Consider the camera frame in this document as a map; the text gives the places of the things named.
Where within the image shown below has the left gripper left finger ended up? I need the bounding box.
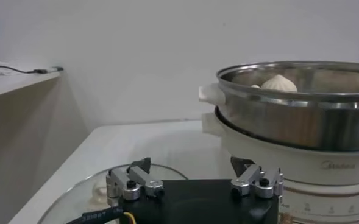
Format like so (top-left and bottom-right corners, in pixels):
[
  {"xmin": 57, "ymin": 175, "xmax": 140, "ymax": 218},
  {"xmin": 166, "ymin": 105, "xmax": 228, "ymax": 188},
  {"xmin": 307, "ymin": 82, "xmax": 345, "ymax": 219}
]
[{"xmin": 105, "ymin": 157, "xmax": 165, "ymax": 202}]

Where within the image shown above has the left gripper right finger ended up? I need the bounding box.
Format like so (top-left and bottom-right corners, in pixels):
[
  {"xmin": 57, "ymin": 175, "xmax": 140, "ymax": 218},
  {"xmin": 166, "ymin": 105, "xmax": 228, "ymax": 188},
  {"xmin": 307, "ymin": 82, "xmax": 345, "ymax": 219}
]
[{"xmin": 230, "ymin": 156, "xmax": 284, "ymax": 200}]

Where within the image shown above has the stainless steel steamer basket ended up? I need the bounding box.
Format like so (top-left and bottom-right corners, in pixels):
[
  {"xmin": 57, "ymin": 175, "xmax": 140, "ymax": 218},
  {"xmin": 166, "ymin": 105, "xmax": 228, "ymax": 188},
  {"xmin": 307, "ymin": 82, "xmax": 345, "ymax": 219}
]
[{"xmin": 198, "ymin": 60, "xmax": 359, "ymax": 152}]

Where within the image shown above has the white electric cooker base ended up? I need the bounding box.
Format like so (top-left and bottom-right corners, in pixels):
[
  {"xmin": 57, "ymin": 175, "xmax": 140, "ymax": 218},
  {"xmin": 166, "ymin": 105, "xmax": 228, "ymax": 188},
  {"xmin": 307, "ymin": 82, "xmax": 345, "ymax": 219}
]
[{"xmin": 201, "ymin": 111, "xmax": 359, "ymax": 224}]

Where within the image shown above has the round glass pot lid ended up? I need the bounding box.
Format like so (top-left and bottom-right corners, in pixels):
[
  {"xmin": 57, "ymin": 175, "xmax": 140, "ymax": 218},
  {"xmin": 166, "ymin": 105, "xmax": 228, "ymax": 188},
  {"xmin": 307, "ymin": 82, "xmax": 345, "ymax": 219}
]
[{"xmin": 37, "ymin": 163, "xmax": 188, "ymax": 224}]

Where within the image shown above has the white side desk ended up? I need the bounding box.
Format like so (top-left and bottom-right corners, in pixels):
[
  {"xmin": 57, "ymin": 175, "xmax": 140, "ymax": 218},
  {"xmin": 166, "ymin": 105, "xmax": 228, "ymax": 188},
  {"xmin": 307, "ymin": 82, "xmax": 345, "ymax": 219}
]
[{"xmin": 0, "ymin": 66, "xmax": 65, "ymax": 101}]

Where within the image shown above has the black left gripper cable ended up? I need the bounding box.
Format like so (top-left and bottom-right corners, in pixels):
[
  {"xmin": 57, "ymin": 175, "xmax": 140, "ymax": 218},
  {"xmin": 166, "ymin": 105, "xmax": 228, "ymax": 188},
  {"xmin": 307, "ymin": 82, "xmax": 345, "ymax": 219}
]
[{"xmin": 65, "ymin": 205, "xmax": 137, "ymax": 224}]

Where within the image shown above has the black cable with plug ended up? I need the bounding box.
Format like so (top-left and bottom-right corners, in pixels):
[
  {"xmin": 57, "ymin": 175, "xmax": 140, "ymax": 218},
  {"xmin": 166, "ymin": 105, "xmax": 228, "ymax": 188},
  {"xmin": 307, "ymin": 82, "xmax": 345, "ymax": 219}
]
[{"xmin": 0, "ymin": 65, "xmax": 65, "ymax": 75}]

